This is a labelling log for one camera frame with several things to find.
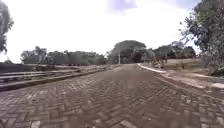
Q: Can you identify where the pale pole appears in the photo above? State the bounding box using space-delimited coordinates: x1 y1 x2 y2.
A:
118 50 122 65

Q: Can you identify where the grey brick paved road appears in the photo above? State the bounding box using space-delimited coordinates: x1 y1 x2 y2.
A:
0 63 224 128

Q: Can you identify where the row of trees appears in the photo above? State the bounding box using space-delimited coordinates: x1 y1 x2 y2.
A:
19 39 198 66

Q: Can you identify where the pale kerb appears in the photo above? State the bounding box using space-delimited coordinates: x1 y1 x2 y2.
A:
136 63 224 90

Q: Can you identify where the bare dirt ground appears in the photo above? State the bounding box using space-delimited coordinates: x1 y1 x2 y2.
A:
141 58 224 89

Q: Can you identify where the large tree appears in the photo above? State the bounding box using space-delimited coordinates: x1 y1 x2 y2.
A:
179 0 224 76

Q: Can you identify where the dark tree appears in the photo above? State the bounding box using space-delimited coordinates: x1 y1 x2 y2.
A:
0 0 15 54

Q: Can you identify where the low stepped wall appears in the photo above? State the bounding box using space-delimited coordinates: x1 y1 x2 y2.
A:
0 64 118 92

